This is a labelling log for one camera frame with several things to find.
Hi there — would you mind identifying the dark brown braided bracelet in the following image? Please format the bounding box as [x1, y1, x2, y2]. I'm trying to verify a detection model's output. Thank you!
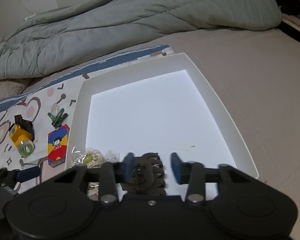
[121, 152, 168, 197]

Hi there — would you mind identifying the green clothespin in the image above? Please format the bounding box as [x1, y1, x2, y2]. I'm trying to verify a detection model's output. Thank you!
[47, 112, 63, 128]
[54, 108, 69, 126]

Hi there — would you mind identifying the beige pillow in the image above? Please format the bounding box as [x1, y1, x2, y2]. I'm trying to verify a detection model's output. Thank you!
[0, 79, 33, 104]

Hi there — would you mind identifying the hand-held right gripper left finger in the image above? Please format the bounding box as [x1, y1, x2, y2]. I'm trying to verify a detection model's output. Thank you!
[52, 152, 136, 204]

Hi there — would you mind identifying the yellow headlamp with strap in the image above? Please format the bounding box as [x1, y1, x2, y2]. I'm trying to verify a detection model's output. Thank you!
[9, 114, 36, 157]

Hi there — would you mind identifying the wooden bedside niche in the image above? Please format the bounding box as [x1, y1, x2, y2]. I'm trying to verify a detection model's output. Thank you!
[272, 0, 300, 46]

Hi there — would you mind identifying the pink cloth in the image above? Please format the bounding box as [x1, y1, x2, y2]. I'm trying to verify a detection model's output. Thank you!
[282, 12, 300, 32]

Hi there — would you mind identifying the colourful card box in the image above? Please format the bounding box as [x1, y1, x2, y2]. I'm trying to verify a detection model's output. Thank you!
[47, 124, 70, 167]

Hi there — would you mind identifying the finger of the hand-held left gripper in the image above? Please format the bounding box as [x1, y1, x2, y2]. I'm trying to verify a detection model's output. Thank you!
[17, 166, 41, 183]

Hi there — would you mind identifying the bear printed blanket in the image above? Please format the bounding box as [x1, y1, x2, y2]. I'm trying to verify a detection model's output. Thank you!
[0, 44, 175, 195]

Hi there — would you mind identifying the white shallow cardboard box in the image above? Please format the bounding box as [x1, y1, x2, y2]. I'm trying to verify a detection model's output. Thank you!
[64, 52, 259, 200]

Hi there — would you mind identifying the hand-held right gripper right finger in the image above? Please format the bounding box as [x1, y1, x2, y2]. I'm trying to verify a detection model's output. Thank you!
[170, 152, 252, 204]

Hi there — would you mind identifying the grey duvet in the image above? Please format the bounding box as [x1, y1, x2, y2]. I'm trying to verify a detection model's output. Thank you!
[0, 0, 283, 83]

